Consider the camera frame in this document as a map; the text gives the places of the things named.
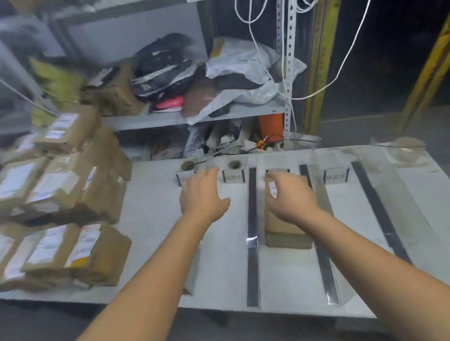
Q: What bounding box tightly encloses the person's right hand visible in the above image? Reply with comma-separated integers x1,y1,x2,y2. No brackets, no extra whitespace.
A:
264,166,322,228

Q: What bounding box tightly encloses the person's left hand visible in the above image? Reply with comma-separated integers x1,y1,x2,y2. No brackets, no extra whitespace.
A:
176,166,234,228

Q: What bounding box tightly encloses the brown parcel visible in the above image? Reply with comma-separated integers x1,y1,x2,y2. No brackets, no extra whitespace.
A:
179,76,228,119
259,173,320,254

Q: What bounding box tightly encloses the pile of brown parcels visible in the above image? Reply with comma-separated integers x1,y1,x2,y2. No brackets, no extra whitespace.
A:
0,100,146,299

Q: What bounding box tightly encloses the person's left forearm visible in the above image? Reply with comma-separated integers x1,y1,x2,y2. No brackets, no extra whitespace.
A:
27,213,227,341

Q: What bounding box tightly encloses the person's right forearm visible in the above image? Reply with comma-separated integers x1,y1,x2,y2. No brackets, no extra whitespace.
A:
297,195,450,341

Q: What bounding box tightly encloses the colourful printed paper box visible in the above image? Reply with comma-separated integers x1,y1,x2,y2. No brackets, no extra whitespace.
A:
148,139,184,161

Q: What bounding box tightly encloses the white power strip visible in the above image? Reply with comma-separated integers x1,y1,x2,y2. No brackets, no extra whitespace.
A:
242,136,287,155

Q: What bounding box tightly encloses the white plastic basket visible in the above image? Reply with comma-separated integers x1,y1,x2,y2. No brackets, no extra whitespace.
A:
204,120,247,155

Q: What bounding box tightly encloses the orange box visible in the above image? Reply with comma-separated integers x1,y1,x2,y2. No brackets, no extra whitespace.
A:
258,113,286,139

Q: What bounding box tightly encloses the grey metal shelf rack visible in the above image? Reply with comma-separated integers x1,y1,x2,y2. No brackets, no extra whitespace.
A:
43,0,319,174

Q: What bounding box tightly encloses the brown parcel in clear wrap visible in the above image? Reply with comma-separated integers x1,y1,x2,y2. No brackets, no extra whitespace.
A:
179,76,228,119

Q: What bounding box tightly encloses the pink plastic packet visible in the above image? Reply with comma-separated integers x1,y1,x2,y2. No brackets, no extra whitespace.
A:
149,95,186,113

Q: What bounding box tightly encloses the white gridded plastic bag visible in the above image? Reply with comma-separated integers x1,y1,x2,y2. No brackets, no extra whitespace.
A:
182,54,312,126

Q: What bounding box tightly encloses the black fabric bundle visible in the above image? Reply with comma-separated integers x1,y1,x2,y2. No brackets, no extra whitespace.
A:
215,70,265,94

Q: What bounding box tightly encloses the grey and black mailer bag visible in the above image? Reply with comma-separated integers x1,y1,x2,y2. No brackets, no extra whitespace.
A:
127,59,201,103

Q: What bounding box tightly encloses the clear tape roll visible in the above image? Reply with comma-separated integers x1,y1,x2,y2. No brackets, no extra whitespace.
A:
388,134,429,167

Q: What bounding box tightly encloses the crumpled cardboard box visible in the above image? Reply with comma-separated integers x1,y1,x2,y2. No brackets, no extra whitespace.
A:
78,63,147,121

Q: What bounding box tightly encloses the white mailer bag yellow patch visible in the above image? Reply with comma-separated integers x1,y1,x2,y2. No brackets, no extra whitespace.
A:
202,30,283,93

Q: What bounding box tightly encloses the black fluffy plastic bag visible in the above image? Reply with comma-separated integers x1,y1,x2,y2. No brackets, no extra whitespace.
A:
130,30,197,76

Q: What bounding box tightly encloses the yellow plastic bag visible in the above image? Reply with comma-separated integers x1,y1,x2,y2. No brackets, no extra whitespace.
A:
24,51,90,127

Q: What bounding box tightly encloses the yellow and black post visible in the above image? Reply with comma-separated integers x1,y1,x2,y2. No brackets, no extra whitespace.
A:
388,0,450,128

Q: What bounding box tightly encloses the long white cable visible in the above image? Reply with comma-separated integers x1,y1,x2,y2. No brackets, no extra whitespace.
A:
267,0,394,103

